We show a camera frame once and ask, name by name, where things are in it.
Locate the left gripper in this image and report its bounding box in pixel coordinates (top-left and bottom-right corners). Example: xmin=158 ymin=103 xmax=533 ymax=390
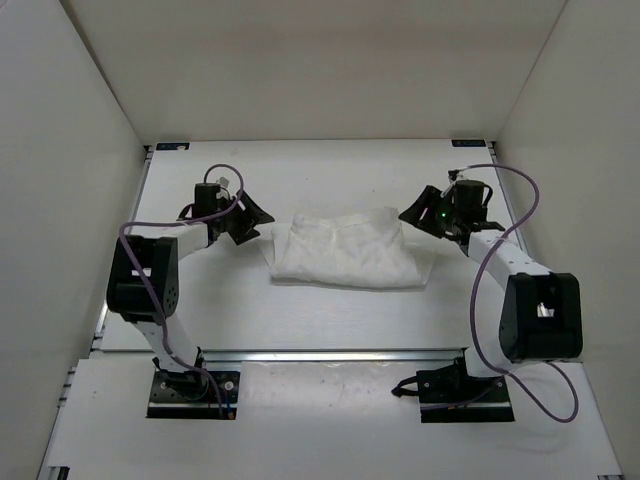
xmin=216 ymin=189 xmax=275 ymax=246

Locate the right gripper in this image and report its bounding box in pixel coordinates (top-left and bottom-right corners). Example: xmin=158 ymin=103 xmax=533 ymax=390
xmin=399 ymin=187 xmax=461 ymax=239

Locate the white pleated skirt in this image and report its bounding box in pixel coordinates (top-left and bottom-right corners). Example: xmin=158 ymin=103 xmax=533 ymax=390
xmin=270 ymin=207 xmax=429 ymax=290

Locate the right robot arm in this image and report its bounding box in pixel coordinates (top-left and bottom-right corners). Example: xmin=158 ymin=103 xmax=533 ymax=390
xmin=399 ymin=180 xmax=583 ymax=401

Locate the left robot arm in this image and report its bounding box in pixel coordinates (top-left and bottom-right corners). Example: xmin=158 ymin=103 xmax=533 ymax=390
xmin=106 ymin=179 xmax=275 ymax=398

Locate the right corner black label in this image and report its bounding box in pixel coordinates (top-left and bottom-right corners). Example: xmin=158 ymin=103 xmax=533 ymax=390
xmin=451 ymin=139 xmax=486 ymax=148

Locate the corner black label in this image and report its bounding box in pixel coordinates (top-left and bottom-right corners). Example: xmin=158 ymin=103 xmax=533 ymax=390
xmin=451 ymin=139 xmax=486 ymax=148
xmin=155 ymin=142 xmax=190 ymax=151

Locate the left corner black label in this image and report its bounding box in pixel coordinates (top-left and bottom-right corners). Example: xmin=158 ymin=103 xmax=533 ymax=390
xmin=155 ymin=142 xmax=190 ymax=151

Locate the aluminium front table rail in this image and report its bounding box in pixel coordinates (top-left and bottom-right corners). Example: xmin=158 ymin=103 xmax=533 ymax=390
xmin=204 ymin=349 xmax=462 ymax=363

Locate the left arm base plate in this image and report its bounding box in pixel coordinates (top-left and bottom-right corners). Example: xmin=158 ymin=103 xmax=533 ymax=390
xmin=146 ymin=358 xmax=241 ymax=421

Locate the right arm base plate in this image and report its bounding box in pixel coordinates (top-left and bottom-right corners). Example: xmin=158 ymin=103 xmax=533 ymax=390
xmin=391 ymin=357 xmax=515 ymax=424

